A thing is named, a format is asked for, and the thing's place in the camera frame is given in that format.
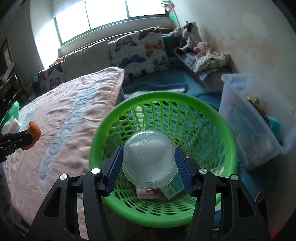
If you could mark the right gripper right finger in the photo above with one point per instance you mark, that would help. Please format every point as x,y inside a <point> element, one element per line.
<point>225,210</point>

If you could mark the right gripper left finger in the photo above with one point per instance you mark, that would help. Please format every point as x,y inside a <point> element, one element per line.
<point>57,217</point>

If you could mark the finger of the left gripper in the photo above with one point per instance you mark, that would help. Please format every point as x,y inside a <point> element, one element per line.
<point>14,141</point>

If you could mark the orange peel piece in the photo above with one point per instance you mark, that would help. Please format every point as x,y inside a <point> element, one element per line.
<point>35,132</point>

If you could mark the clear dome lid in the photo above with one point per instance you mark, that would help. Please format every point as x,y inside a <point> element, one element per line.
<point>149,159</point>

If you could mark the pink tissue pack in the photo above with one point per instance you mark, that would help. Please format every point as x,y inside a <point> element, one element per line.
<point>11,126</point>

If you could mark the green fabric bin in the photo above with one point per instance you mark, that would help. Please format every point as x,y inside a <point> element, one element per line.
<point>12,112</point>

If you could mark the dark shelf rack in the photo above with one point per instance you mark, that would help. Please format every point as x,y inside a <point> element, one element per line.
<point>12,88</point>

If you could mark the pink blanket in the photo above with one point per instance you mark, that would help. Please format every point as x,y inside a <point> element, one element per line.
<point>68,117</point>

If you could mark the left butterfly pillow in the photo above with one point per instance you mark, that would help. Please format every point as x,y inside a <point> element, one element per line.
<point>49,79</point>

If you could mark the butterfly pillow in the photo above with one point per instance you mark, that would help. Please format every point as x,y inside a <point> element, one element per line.
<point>49,79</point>
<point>140,53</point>

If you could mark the pink snack packet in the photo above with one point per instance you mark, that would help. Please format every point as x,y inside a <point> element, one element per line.
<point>149,194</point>

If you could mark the green mesh basket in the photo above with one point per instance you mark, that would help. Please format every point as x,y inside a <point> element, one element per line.
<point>190,123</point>

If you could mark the clear storage box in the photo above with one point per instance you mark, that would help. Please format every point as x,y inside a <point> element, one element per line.
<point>258,119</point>

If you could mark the grey middle pillow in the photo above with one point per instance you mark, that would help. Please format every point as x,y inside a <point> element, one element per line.
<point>87,60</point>

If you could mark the green framed window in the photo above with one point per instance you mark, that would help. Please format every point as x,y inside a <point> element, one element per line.
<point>73,19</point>

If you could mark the crumpled patterned cloth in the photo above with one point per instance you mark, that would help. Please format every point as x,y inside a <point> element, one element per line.
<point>209,59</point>

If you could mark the right butterfly pillow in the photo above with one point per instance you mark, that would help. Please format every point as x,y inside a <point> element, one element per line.
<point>140,53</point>

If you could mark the pink plush toy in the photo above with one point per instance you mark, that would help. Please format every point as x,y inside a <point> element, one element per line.
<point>201,46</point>

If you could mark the cow plush toy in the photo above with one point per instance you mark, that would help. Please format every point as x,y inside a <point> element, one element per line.
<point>191,36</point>

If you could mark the grey plush toy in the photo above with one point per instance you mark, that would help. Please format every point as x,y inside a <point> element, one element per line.
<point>176,33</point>

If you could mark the colourful pinwheel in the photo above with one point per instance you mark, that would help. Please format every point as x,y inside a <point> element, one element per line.
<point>170,8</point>

